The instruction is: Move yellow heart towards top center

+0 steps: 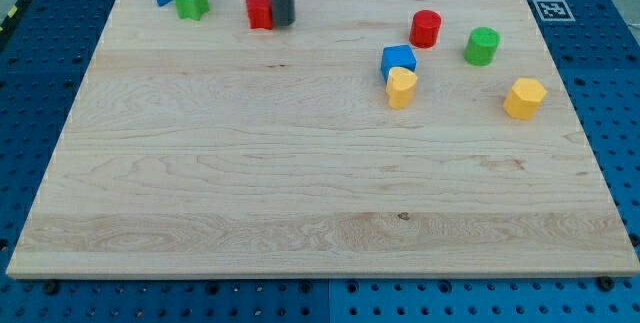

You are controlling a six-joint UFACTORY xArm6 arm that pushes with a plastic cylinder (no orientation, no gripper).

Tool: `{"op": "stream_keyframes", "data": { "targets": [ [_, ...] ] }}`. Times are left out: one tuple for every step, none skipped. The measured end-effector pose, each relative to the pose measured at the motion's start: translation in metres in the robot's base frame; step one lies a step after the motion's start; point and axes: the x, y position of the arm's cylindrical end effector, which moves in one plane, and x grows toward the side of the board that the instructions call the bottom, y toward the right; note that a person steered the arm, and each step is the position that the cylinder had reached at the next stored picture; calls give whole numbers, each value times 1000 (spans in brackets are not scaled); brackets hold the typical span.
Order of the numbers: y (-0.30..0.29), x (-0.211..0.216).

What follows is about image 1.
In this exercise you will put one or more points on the yellow heart block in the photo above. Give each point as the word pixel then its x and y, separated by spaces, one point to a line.
pixel 400 87

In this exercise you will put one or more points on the wooden board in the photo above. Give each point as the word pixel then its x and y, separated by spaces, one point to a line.
pixel 205 150

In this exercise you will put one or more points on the blue cube block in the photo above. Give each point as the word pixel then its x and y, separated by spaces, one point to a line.
pixel 397 56

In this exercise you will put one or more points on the red star block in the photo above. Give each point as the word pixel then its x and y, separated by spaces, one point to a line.
pixel 259 13

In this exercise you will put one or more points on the red cylinder block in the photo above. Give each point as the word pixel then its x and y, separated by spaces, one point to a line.
pixel 425 28

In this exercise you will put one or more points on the green cylinder block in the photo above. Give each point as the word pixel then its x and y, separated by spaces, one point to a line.
pixel 481 46

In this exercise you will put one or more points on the green star block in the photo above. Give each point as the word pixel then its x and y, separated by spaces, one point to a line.
pixel 191 9

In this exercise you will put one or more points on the yellow hexagon block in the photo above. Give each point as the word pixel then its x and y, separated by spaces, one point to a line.
pixel 524 98

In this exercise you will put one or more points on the white fiducial marker tag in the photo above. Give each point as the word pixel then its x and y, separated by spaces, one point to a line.
pixel 553 11

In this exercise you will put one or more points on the yellow black hazard tape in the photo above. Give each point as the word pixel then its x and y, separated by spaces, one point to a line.
pixel 14 15

